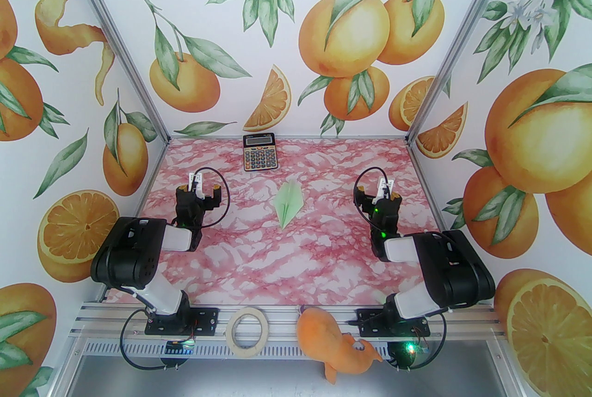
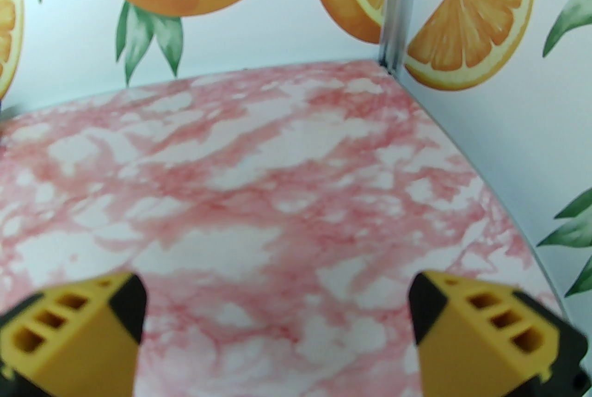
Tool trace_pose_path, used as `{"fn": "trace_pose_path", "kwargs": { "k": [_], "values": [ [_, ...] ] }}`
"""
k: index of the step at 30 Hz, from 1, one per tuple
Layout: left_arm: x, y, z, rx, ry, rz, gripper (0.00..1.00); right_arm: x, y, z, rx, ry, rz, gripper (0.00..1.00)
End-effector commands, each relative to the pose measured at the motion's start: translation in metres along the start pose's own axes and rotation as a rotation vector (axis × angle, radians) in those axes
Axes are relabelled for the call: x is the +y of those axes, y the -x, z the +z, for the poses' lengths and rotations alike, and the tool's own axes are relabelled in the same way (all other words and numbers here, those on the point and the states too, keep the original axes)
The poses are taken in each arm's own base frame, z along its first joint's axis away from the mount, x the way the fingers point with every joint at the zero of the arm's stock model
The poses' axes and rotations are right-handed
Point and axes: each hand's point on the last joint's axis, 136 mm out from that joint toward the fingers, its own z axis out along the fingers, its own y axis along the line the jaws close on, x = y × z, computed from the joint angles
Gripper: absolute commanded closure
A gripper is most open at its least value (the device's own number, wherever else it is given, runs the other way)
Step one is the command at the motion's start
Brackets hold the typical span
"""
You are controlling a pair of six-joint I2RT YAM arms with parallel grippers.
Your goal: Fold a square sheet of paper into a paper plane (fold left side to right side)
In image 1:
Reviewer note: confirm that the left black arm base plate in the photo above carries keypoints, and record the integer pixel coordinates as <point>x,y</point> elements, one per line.
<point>206,321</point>

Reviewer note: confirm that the small green circuit board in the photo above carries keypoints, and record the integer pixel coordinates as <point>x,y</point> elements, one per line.
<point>414,349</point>
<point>180,346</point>

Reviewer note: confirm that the light green paper sheet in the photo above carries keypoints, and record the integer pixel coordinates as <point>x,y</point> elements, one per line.
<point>287,205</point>

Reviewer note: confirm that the black orange calculator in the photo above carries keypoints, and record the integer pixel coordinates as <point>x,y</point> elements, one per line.
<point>259,153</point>

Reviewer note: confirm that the aluminium frame rail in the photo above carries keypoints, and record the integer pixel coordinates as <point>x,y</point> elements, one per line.
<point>92,316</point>

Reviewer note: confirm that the orange plush toy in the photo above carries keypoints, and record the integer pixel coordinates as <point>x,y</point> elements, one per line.
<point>328,339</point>

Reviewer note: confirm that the beige masking tape roll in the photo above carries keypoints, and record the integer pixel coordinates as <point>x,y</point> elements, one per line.
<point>232,342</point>

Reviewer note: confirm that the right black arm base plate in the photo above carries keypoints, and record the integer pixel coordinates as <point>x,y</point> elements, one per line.
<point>370,323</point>

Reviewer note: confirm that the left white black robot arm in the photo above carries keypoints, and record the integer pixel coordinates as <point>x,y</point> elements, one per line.
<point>134,256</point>

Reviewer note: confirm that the aluminium frame post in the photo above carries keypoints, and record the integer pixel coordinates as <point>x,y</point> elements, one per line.
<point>118,41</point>
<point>462,39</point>

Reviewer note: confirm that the grey metal tray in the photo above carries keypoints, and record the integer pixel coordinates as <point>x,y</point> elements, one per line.
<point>231,379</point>

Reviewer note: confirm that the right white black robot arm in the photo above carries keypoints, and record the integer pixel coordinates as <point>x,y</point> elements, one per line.
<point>444,270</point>

